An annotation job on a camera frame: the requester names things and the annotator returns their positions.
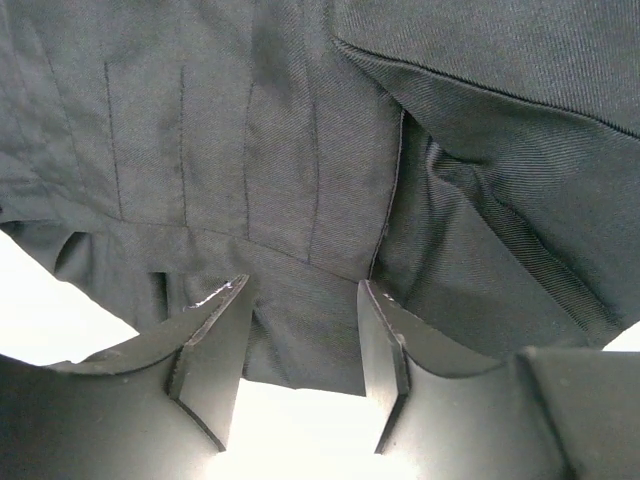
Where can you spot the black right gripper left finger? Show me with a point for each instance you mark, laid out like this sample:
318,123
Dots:
158,406

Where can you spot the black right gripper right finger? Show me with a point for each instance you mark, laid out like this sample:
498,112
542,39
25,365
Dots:
444,411

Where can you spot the black pleated skirt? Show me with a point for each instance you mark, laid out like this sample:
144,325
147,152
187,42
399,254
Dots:
479,160

